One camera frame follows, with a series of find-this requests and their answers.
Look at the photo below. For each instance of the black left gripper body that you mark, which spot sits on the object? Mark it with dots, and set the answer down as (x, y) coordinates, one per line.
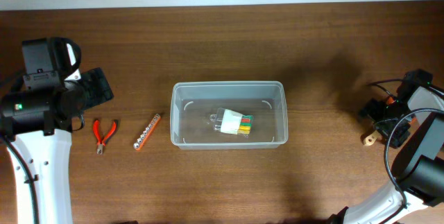
(98, 88)

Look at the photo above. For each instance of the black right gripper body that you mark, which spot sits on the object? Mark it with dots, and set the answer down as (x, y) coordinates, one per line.
(383, 117)

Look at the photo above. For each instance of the wooden handled brown spatula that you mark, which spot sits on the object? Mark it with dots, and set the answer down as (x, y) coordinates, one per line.
(371, 138)

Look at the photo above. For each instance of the red handled pliers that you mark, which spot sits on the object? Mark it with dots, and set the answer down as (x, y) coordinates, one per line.
(102, 138)

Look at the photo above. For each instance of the orange socket bit holder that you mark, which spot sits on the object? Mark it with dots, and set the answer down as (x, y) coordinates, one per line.
(147, 132)

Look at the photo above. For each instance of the clear box of wall plugs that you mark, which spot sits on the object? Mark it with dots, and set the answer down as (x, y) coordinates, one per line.
(231, 122)

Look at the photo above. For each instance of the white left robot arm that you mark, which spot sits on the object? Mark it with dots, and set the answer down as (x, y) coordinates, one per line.
(36, 125)

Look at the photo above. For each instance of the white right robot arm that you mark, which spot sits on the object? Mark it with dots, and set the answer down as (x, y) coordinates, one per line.
(414, 170)

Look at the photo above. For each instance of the clear plastic container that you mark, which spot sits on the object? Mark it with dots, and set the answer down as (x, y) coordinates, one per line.
(192, 104)

